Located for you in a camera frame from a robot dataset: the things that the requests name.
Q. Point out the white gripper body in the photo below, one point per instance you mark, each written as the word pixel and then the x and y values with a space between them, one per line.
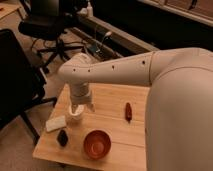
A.
pixel 80 94

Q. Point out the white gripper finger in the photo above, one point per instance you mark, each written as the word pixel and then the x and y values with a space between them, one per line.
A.
pixel 91 107
pixel 74 108

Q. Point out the black office chair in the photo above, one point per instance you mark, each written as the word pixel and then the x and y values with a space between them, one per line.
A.
pixel 47 20

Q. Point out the dark red chili pepper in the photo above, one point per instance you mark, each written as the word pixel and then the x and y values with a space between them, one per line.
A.
pixel 128 112

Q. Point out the orange bowl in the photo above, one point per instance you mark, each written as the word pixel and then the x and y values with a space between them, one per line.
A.
pixel 97 144

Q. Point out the small black object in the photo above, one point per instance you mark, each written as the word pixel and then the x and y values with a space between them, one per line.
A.
pixel 62 138

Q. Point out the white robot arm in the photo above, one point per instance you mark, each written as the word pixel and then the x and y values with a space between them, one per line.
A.
pixel 179 107

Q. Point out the white plug adapter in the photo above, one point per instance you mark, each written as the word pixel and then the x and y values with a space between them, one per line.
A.
pixel 108 34

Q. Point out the black chair at left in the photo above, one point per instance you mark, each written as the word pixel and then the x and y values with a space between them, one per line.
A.
pixel 21 84

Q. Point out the white eraser block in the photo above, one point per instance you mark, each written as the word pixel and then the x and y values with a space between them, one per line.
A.
pixel 55 123

